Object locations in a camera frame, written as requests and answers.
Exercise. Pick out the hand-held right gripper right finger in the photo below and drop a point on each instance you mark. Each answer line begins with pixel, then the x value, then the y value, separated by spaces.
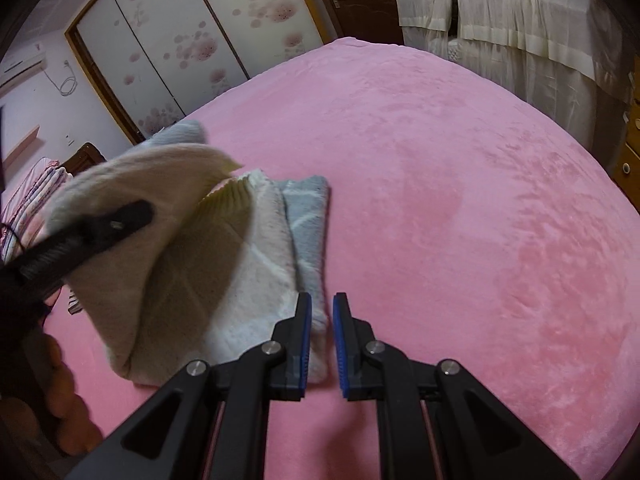
pixel 341 350

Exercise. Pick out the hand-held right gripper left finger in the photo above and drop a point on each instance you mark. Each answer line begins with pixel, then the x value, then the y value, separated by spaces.
pixel 304 350

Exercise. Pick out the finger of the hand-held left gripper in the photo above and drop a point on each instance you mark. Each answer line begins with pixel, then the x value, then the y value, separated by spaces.
pixel 100 232

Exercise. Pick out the grey white diamond knit sweater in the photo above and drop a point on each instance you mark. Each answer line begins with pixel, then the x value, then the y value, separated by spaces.
pixel 200 285

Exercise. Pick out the person's left hand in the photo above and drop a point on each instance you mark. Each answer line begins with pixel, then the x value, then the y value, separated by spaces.
pixel 70 400

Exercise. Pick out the black white striped garment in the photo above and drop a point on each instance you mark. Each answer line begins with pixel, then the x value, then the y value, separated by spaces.
pixel 75 304

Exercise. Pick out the dark wooden headboard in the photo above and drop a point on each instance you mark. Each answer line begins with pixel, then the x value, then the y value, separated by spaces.
pixel 82 157

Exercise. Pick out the striped folded blanket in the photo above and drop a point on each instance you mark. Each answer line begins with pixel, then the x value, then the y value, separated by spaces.
pixel 35 190

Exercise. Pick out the white air conditioner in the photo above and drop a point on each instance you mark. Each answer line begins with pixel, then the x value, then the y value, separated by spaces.
pixel 22 67

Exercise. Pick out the pink bed blanket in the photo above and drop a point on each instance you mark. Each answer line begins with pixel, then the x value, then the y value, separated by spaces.
pixel 425 185

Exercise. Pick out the floral sliding door wardrobe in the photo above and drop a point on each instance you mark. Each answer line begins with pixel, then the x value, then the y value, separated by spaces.
pixel 200 35

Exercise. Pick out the brown wooden door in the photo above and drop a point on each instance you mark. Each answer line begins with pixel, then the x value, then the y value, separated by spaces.
pixel 360 5

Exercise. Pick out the wooden drawer chest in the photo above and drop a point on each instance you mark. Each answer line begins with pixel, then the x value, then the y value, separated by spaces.
pixel 627 155

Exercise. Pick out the cream cloth-covered furniture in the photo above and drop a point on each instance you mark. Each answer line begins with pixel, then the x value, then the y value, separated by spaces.
pixel 525 35

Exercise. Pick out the wooden wall shelf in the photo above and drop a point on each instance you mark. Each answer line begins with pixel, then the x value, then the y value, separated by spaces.
pixel 22 147

